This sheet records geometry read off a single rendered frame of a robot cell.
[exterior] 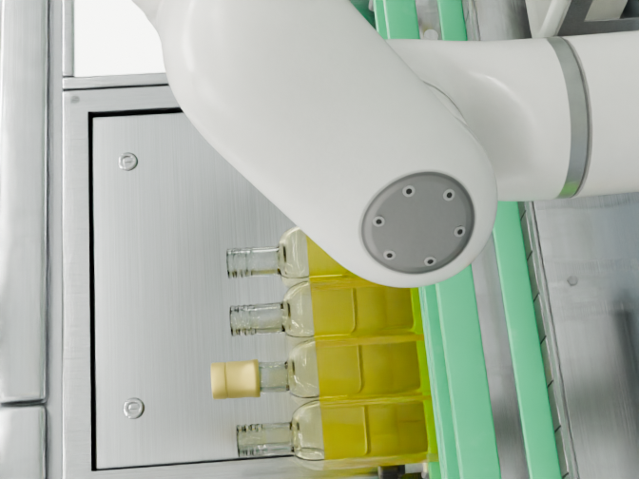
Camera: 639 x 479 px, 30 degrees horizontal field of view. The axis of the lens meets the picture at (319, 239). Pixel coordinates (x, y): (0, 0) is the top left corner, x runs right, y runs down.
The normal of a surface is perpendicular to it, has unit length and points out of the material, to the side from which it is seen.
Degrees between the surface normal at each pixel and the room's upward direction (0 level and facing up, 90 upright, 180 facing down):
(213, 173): 90
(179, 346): 90
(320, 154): 87
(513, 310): 90
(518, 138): 58
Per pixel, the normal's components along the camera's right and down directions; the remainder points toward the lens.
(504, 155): -0.55, 0.45
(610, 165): 0.15, 0.69
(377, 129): 0.26, 0.35
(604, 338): 0.04, -0.39
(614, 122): 0.12, 0.10
